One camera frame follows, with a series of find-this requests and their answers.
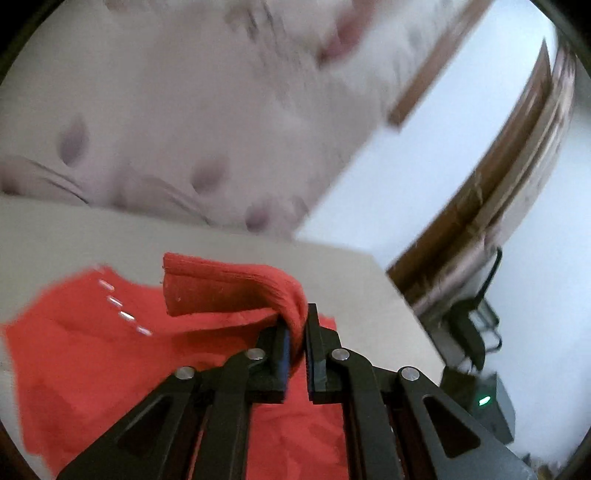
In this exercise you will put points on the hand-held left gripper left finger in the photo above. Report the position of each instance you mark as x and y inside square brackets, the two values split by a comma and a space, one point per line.
[283, 356]

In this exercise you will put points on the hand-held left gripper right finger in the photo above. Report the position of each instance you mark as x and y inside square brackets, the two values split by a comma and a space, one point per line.
[316, 369]

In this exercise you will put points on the red knit garment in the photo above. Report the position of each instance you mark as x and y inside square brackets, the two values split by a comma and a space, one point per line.
[92, 364]

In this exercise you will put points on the black chair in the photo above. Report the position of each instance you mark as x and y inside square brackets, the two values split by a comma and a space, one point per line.
[467, 323]

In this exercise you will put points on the leaf-patterned cushion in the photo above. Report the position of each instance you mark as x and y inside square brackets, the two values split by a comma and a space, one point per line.
[161, 115]

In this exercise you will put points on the brown wooden door frame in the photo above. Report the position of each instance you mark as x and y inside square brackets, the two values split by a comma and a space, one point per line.
[508, 152]

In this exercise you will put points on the wooden picture frame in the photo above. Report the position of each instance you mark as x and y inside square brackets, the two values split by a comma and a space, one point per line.
[429, 78]

